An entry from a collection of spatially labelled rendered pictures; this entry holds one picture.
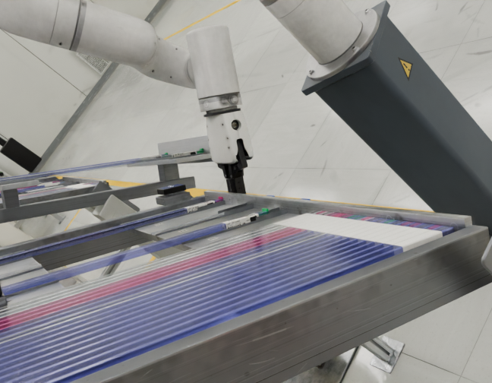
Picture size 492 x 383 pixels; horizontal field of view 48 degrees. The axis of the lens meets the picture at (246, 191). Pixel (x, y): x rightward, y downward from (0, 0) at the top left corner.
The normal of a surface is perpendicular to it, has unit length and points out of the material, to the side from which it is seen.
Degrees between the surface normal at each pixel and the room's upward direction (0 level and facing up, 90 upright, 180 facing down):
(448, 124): 90
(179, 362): 90
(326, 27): 90
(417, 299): 90
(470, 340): 0
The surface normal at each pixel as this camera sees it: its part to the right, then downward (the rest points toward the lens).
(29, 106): 0.50, 0.04
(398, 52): 0.64, -0.23
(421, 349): -0.70, -0.57
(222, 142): -0.80, 0.26
